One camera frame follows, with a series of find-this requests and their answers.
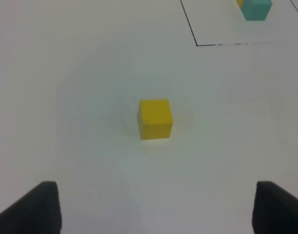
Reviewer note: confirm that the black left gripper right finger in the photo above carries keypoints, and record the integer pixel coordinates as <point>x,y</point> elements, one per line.
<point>275,210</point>

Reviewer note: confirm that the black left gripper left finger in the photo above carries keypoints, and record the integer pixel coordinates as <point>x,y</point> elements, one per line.
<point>37,212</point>

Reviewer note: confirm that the template teal cube block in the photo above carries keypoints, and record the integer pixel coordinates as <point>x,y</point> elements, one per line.
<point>255,10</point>

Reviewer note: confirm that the template yellow cube block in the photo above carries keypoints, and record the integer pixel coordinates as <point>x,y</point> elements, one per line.
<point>240,3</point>

